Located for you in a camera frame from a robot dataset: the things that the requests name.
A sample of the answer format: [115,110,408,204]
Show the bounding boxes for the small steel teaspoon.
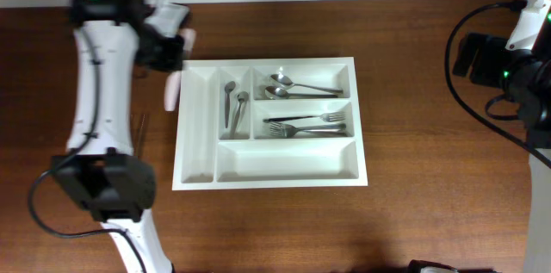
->
[224,81,236,128]

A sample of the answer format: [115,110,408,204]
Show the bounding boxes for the white plastic knife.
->
[164,28,196,112]

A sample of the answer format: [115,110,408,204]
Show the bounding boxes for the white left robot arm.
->
[53,0,194,272]

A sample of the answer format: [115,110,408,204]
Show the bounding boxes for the dark-handled steel fork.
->
[263,112,346,123]

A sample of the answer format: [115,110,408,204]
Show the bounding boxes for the white cutlery tray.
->
[164,57,368,190]

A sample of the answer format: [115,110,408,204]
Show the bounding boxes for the steel kitchen tongs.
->
[131,113,147,158]

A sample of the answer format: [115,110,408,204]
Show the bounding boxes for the large steel spoon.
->
[230,91,249,140]

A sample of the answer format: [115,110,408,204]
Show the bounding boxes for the steel spoon in tray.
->
[264,86,337,99]

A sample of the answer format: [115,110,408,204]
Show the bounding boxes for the steel tablespoon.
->
[269,74,344,94]

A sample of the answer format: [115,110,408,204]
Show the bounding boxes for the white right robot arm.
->
[444,0,550,272]

